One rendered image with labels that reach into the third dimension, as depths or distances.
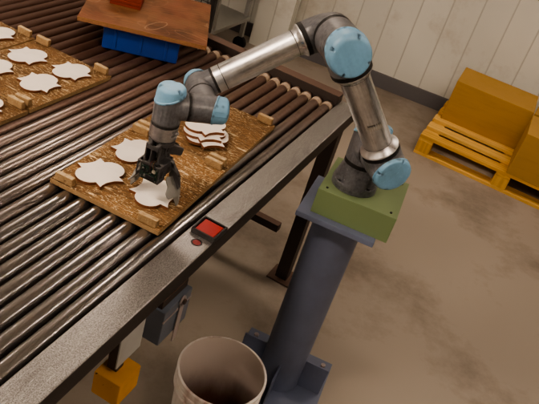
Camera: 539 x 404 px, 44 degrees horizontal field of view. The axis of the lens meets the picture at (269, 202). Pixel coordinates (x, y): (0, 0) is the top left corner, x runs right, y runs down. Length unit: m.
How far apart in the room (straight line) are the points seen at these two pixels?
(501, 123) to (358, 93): 3.40
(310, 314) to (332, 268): 0.23
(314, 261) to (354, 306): 1.00
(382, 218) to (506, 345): 1.57
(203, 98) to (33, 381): 0.79
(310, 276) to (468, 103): 3.04
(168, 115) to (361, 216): 0.74
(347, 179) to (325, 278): 0.39
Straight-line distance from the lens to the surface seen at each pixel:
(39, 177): 1.96
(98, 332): 1.54
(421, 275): 3.67
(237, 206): 2.00
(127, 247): 1.76
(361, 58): 1.75
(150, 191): 1.92
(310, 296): 2.38
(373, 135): 1.91
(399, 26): 5.60
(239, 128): 2.37
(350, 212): 2.14
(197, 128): 2.21
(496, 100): 5.11
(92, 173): 1.95
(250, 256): 3.32
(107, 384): 1.75
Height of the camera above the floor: 2.04
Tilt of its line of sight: 33 degrees down
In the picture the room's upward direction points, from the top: 18 degrees clockwise
